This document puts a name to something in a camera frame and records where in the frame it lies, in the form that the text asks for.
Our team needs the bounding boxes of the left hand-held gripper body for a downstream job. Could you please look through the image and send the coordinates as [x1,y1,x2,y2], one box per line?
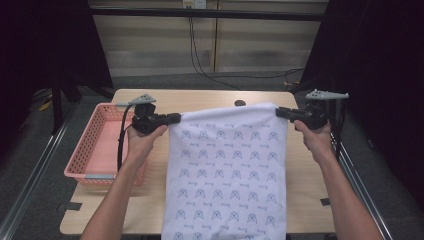
[128,93,168,135]

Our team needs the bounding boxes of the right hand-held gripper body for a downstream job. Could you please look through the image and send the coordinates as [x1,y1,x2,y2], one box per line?
[293,88,350,131]

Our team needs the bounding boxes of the pink perforated plastic basket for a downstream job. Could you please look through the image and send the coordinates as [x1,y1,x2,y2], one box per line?
[63,102,156,187]

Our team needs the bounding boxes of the white cloth with blue print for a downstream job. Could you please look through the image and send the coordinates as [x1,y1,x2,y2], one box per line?
[161,102,290,240]

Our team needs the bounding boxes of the person's left hand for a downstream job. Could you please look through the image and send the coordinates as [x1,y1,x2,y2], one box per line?
[126,123,169,164]

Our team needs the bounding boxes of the person's right hand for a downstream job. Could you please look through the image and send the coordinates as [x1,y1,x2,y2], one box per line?
[293,119,336,165]

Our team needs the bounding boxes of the black curtain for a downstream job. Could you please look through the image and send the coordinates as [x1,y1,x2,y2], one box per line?
[288,0,424,211]
[0,0,115,134]

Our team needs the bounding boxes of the black metal stand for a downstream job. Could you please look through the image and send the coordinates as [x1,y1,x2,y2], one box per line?
[50,74,83,135]

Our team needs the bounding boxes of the black horizontal bar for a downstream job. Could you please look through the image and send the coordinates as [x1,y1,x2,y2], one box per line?
[89,7,330,22]

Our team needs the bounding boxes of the black cable along floor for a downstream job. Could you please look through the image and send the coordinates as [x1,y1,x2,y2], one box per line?
[208,67,305,80]

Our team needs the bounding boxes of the black hanging wall cable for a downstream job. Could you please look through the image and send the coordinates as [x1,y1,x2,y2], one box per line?
[188,16,243,91]

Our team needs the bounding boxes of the metal floor rail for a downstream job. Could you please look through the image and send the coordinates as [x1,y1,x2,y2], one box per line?
[329,133,395,240]
[0,109,78,240]

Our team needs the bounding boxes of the white wall outlet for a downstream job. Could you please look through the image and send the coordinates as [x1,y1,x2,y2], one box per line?
[182,0,208,10]

